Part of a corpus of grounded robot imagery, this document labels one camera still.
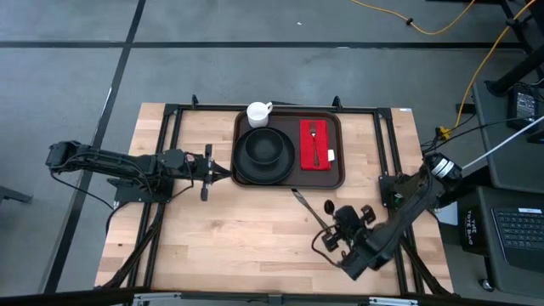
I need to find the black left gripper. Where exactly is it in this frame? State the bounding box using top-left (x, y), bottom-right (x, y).
top-left (185, 144), bottom-right (233, 201)

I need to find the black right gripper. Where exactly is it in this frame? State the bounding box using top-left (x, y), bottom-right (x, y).
top-left (321, 205), bottom-right (377, 252)

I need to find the black round plate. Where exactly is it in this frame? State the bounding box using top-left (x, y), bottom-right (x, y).
top-left (232, 126), bottom-right (297, 186)

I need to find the black round bowl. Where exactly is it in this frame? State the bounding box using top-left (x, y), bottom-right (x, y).
top-left (243, 127), bottom-right (286, 166)

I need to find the silver metal knife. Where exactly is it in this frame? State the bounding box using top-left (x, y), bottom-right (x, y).
top-left (290, 188), bottom-right (332, 233)

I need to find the white ceramic mug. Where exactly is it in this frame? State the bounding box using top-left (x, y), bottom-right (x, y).
top-left (246, 100), bottom-right (275, 129)

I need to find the red cloth napkin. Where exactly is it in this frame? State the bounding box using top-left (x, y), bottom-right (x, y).
top-left (298, 118), bottom-right (337, 172)

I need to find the silver metal fork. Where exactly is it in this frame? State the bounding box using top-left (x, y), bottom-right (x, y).
top-left (309, 122), bottom-right (320, 167)

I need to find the brown plastic tray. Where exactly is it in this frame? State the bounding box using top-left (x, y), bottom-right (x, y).
top-left (230, 110), bottom-right (346, 190)

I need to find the white paper sheet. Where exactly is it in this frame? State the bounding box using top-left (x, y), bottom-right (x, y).
top-left (435, 207), bottom-right (461, 227)

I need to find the black tote bag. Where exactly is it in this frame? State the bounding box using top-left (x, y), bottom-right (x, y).
top-left (461, 206), bottom-right (489, 257)

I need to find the thin white rod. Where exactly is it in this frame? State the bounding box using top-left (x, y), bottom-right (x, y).
top-left (461, 126), bottom-right (544, 171)

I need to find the black laptop keyboard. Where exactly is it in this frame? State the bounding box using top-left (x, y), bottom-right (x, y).
top-left (490, 206), bottom-right (544, 274)

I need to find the dark floor stand foot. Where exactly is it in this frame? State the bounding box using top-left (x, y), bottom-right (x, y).
top-left (0, 185), bottom-right (34, 206)

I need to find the black power supply box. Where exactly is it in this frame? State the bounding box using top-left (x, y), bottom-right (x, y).
top-left (506, 83), bottom-right (541, 132)

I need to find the black stand leg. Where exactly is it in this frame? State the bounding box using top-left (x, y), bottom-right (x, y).
top-left (485, 0), bottom-right (544, 98)

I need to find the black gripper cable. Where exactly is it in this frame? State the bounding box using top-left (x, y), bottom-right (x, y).
top-left (311, 229), bottom-right (343, 268)

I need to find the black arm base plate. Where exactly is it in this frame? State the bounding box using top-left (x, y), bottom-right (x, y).
top-left (379, 173), bottom-right (426, 209)
top-left (105, 176), bottom-right (176, 204)

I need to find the black metal table frame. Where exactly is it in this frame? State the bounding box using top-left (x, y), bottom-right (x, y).
top-left (95, 93), bottom-right (455, 298)

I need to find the black power cable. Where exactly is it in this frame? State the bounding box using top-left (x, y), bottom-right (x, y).
top-left (420, 113), bottom-right (544, 150)

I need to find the black camera mount beam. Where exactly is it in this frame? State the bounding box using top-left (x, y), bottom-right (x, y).
top-left (0, 287), bottom-right (544, 306)

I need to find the yellow extension cable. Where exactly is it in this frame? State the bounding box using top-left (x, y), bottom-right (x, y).
top-left (454, 0), bottom-right (537, 128)
top-left (348, 0), bottom-right (477, 37)

